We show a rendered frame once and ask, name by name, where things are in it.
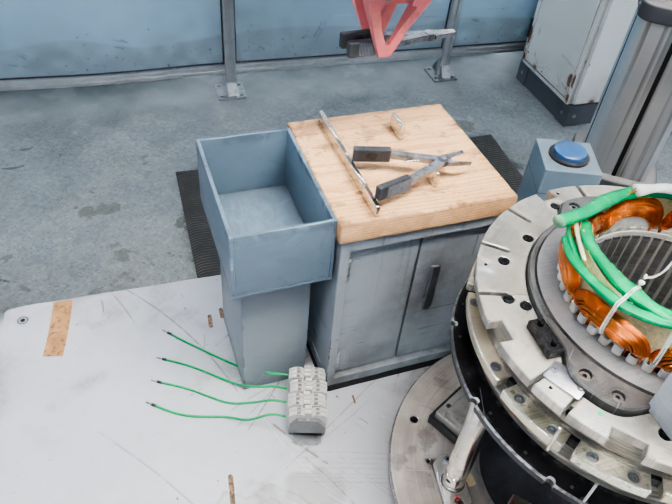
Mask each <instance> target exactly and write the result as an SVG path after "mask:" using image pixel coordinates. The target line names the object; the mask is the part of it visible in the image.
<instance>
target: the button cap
mask: <svg viewBox="0 0 672 504"><path fill-rule="evenodd" d="M553 153H554V154H555V155H556V156H557V157H558V158H559V159H561V160H563V161H566V162H570V163H582V162H584V161H585V159H586V157H587V150H586V149H585V148H584V147H583V146H582V145H580V144H579V143H576V142H573V141H567V140H565V141H560V142H557V143H556V144H555V146H554V149H553Z"/></svg>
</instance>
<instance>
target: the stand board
mask: <svg viewBox="0 0 672 504"><path fill-rule="evenodd" d="M394 112H396V114H397V115H398V116H399V118H400V119H401V120H402V122H403V123H404V125H405V126H406V127H405V133H404V138H403V140H399V139H398V137H397V136H396V135H395V133H394V132H393V130H392V129H391V127H390V121H391V115H392V113H394ZM328 120H329V122H330V123H331V125H332V127H333V128H334V130H335V132H336V133H337V135H338V137H339V138H340V140H341V142H342V143H343V145H344V147H345V148H346V150H347V152H348V153H349V155H350V157H351V158H352V154H353V147H354V146H388V147H391V150H395V151H404V152H412V153H421V154H429V155H437V156H440V155H443V154H448V153H452V152H456V151H460V150H463V152H464V153H463V154H460V155H458V156H455V157H452V161H470V162H472V163H471V165H465V166H450V167H448V166H446V167H442V168H440V169H439V172H440V177H439V181H438V185H437V187H434V188H433V187H432V185H431V184H430V182H429V181H428V180H427V178H426V177H425V178H423V179H422V180H420V181H418V182H417V183H415V184H413V185H412V186H410V190H408V191H405V192H402V193H400V194H397V195H395V196H392V197H390V198H386V199H384V200H381V201H378V200H377V199H376V200H377V201H378V203H379V205H380V212H379V217H374V216H373V214H372V212H371V211H370V209H369V207H368V206H367V204H366V202H365V200H364V199H363V197H362V195H361V193H360V192H359V190H358V188H357V187H356V185H355V183H354V181H353V180H352V178H351V176H350V175H349V173H348V171H347V169H346V168H345V166H344V164H343V162H342V161H341V159H340V157H339V156H338V154H337V152H336V150H335V149H334V147H333V145H332V144H331V142H330V140H329V138H328V137H327V135H326V133H325V131H324V130H323V128H322V126H321V125H320V123H319V121H318V119H314V120H306V121H298V122H290V123H287V128H290V130H291V132H292V133H293V135H294V137H295V139H296V141H297V143H298V145H299V147H300V149H301V151H302V153H303V155H304V157H305V159H306V160H307V162H308V164H309V166H310V168H311V170H312V172H313V174H314V176H315V178H316V180H317V182H318V184H319V186H320V187H321V189H322V191H323V193H324V195H325V197H326V199H327V201H328V203H329V205H330V207H331V209H332V211H333V212H334V214H335V216H336V218H337V220H338V221H337V231H336V238H337V240H338V242H339V244H346V243H351V242H357V241H362V240H368V239H373V238H378V237H384V236H389V235H395V234H400V233H406V232H411V231H416V230H422V229H427V228H433V227H438V226H444V225H449V224H454V223H460V222H465V221H471V220H476V219H481V218H487V217H492V216H498V215H501V214H502V213H503V212H504V211H506V210H508V209H509V208H510V207H511V206H513V205H514V204H516V201H517V198H518V196H517V195H516V193H515V192H514V191H513V190H512V189H511V187H510V186H509V185H508V184H507V183H506V182H505V180H504V179H503V178H502V177H501V176H500V174H499V173H498V172H497V171H496V170H495V168H494V167H493V166H492V165H491V164H490V163H489V161H488V160H487V159H486V158H485V157H484V155H483V154H482V153H481V152H480V151H479V149H478V148H477V147H476V146H475V145H474V143H473V142H472V141H471V140H470V139H469V138H468V136H467V135H466V134H465V133H464V132H463V130H462V129H461V128H460V127H459V126H458V124H457V123H456V122H455V121H454V120H453V118H452V117H451V116H450V115H449V114H448V113H447V111H446V110H445V109H444V108H443V107H442V105H441V104H435V105H427V106H419V107H411V108H403V109H395V110H387V111H379V112H370V113H362V114H354V115H346V116H338V117H330V118H328ZM353 162H354V161H353ZM354 163H355V165H356V167H357V168H358V170H359V171H360V173H361V175H362V176H363V178H364V180H365V181H366V183H367V185H368V186H369V188H370V190H371V191H372V193H373V195H374V196H375V191H376V186H377V185H379V184H381V183H384V182H387V181H390V180H392V179H395V178H398V177H400V176H403V175H406V174H408V175H411V174H413V173H415V172H416V171H418V170H420V169H421V168H422V167H423V163H420V162H412V161H411V162H404V161H403V160H395V159H390V162H354Z"/></svg>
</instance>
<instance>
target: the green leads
mask: <svg viewBox="0 0 672 504"><path fill-rule="evenodd" d="M162 331H164V332H166V333H167V334H169V335H171V336H173V337H175V338H177V339H178V340H180V341H182V342H184V343H186V344H188V345H191V346H193V347H195V348H197V349H199V350H201V351H203V352H205V353H207V354H209V355H211V356H213V357H215V358H218V359H220V360H222V361H224V362H227V363H229V364H231V365H234V366H236V367H238V365H237V364H235V363H233V362H231V361H228V360H226V359H224V358H221V357H219V356H217V355H215V354H213V353H211V352H209V351H206V350H204V349H202V348H200V347H198V346H196V345H194V344H192V343H190V342H188V341H186V340H184V339H182V338H180V337H178V336H176V335H174V334H172V333H171V332H169V331H168V332H167V331H165V330H163V329H162ZM156 358H158V359H162V360H163V361H168V362H172V363H176V364H180V365H184V366H187V367H190V368H193V369H196V370H199V371H201V372H204V373H206V374H209V375H211V376H214V377H216V378H219V379H221V380H223V381H226V382H229V383H232V384H235V385H239V386H243V387H249V388H280V389H286V390H287V387H283V386H277V385H262V386H253V385H246V384H245V385H244V384H241V383H237V382H234V381H231V380H228V379H225V378H223V377H220V376H218V375H216V374H213V373H211V372H208V371H206V370H203V369H200V368H198V367H195V366H192V365H189V364H186V363H182V362H179V361H175V360H170V359H167V358H160V357H156ZM264 374H273V375H281V376H288V374H285V373H278V372H269V371H266V372H265V373H264ZM151 381H154V382H157V383H159V384H164V385H169V386H174V387H178V388H182V389H185V390H189V391H192V392H195V393H197V394H200V395H203V396H205V397H208V398H210V399H213V400H216V401H219V402H222V403H226V404H232V405H243V404H256V403H263V402H281V403H287V401H285V400H279V399H265V400H258V401H249V402H229V401H225V400H221V399H218V398H215V397H212V396H210V395H207V394H205V393H202V392H199V391H197V390H194V389H191V388H188V387H184V386H180V385H176V384H172V383H167V382H162V381H160V380H157V381H156V380H152V379H151ZM146 403H148V404H150V405H151V406H153V407H156V408H158V409H161V410H163V411H166V412H169V413H172V414H175V415H179V416H185V417H194V418H227V419H234V420H239V421H252V420H257V419H260V418H263V417H266V416H280V417H284V418H286V415H283V414H279V413H267V414H263V415H260V416H257V417H254V418H238V417H232V416H224V415H190V414H183V413H178V412H175V411H171V410H168V409H166V408H163V407H161V406H158V405H157V404H154V403H149V402H147V401H146Z"/></svg>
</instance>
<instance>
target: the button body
mask: <svg viewBox="0 0 672 504"><path fill-rule="evenodd" d="M560 141H562V140H552V139H541V138H536V140H535V143H534V146H533V149H532V152H531V154H530V157H529V160H528V163H527V166H526V169H525V172H524V175H523V178H522V181H521V184H520V186H519V189H518V192H517V196H518V198H517V201H516V203H518V202H519V201H521V200H523V199H525V198H528V197H530V196H532V195H535V194H536V195H537V196H538V197H540V198H541V199H542V200H543V201H546V200H549V199H548V198H546V195H547V193H548V190H552V189H557V188H563V187H570V186H575V187H576V188H578V186H582V185H599V184H600V181H601V179H602V177H603V175H602V172H601V170H600V167H599V165H598V162H597V160H596V157H595V155H594V152H593V150H592V147H591V145H590V143H583V142H576V143H579V144H580V145H582V146H583V147H584V148H585V149H586V150H587V153H588V154H589V156H590V161H589V163H588V164H587V165H586V166H585V167H582V168H570V167H565V166H563V165H560V164H558V163H556V162H555V161H554V160H552V159H551V157H550V156H549V153H548V151H549V148H550V146H551V145H553V144H555V143H557V142H560Z"/></svg>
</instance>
